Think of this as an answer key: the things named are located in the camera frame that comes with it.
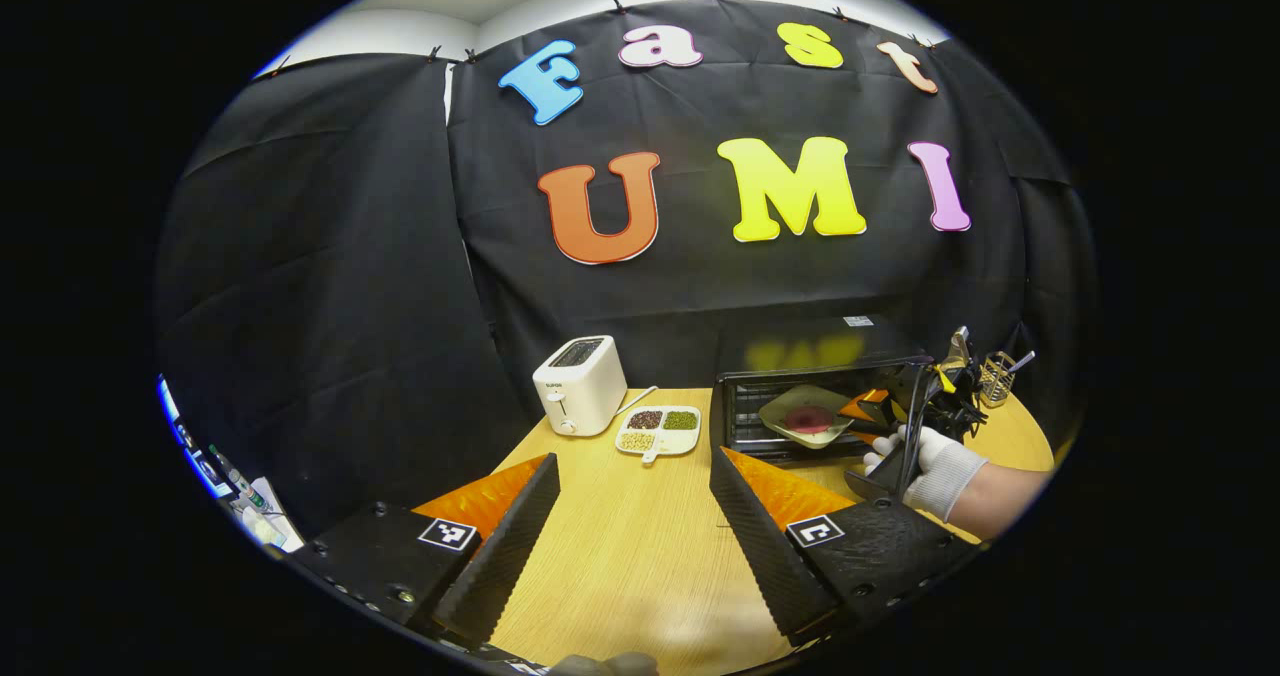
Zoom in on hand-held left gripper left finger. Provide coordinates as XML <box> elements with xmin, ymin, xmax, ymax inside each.
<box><xmin>290</xmin><ymin>452</ymin><xmax>562</xmax><ymax>647</ymax></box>

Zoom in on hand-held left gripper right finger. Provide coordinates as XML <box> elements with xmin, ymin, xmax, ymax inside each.
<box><xmin>708</xmin><ymin>445</ymin><xmax>986</xmax><ymax>647</ymax></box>

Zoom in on cream square plate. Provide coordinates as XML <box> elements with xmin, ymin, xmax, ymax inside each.
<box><xmin>757</xmin><ymin>384</ymin><xmax>856</xmax><ymax>451</ymax></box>

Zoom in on black electric oven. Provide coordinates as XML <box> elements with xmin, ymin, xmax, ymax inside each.
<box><xmin>712</xmin><ymin>314</ymin><xmax>936</xmax><ymax>477</ymax></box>

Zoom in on white divided bean dish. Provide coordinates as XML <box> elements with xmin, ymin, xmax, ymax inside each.
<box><xmin>614</xmin><ymin>405</ymin><xmax>703</xmax><ymax>465</ymax></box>

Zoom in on white toaster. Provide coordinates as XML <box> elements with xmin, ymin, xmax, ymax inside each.
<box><xmin>532</xmin><ymin>335</ymin><xmax>629</xmax><ymax>438</ymax></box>

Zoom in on white papers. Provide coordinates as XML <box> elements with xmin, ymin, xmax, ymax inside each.
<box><xmin>238</xmin><ymin>476</ymin><xmax>306</xmax><ymax>555</ymax></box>

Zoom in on black backdrop cloth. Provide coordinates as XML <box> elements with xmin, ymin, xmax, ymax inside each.
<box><xmin>155</xmin><ymin>0</ymin><xmax>1101</xmax><ymax>537</ymax></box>

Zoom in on lit screen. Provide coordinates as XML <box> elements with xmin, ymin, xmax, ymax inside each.
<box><xmin>157</xmin><ymin>374</ymin><xmax>236</xmax><ymax>502</ymax></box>

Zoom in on metal wire utensil holder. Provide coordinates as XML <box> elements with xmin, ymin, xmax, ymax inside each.
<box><xmin>978</xmin><ymin>351</ymin><xmax>1016</xmax><ymax>409</ymax></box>

